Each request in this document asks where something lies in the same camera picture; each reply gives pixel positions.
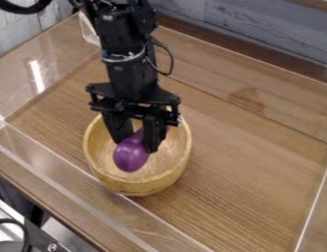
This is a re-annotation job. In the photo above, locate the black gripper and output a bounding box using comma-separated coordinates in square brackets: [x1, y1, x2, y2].
[86, 62, 181, 154]

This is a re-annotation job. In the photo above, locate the purple toy eggplant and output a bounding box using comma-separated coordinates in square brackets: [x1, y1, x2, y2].
[114, 130, 149, 172]

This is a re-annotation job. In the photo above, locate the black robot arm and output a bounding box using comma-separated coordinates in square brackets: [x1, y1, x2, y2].
[67, 0, 181, 154]

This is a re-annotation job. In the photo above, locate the brown wooden bowl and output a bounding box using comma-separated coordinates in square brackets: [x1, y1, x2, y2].
[83, 115, 193, 197]

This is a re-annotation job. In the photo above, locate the clear acrylic tray wall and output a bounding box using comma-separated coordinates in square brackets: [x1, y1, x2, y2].
[0, 113, 213, 252]

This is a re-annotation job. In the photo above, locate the clear acrylic corner bracket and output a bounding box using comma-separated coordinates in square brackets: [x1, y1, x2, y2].
[78, 12, 101, 46]

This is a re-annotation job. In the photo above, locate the black metal table bracket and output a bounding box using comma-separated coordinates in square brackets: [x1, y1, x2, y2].
[22, 220, 71, 252]

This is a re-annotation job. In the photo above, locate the black cable lower left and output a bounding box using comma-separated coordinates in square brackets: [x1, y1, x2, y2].
[0, 218, 32, 252]

